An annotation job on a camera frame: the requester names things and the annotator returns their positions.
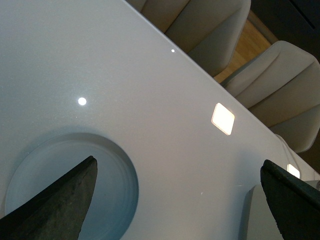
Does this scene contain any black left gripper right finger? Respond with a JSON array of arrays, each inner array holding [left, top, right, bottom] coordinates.
[[260, 159, 320, 240]]

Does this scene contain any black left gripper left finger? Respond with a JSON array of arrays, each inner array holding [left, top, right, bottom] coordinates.
[[0, 156, 98, 240]]

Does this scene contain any light blue round plate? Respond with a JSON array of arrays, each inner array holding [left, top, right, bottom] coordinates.
[[4, 133, 139, 240]]

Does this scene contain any beige chair on right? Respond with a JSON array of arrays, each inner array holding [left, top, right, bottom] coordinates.
[[221, 40, 320, 153]]

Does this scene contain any beige chair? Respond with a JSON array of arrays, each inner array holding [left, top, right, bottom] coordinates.
[[221, 40, 320, 153], [128, 0, 251, 77]]

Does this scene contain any beige chair on left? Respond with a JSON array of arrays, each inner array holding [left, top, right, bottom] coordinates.
[[128, 0, 251, 77]]

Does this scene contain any white toaster power cable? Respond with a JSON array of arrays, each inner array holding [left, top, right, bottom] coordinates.
[[274, 133, 302, 179]]

